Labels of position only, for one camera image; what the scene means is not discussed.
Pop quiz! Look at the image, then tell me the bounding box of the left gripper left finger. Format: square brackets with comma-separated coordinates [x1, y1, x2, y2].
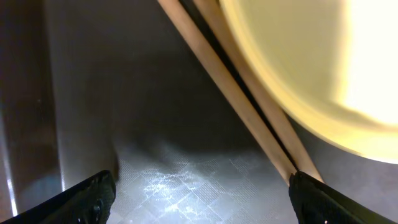
[2, 170, 116, 224]

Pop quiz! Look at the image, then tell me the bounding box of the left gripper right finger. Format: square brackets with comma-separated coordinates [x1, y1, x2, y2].
[289, 171, 395, 224]

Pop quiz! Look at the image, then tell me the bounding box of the yellow round plate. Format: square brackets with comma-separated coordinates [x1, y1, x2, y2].
[220, 0, 397, 164]

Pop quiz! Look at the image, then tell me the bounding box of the dark brown serving tray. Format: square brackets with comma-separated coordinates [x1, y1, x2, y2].
[0, 0, 398, 224]

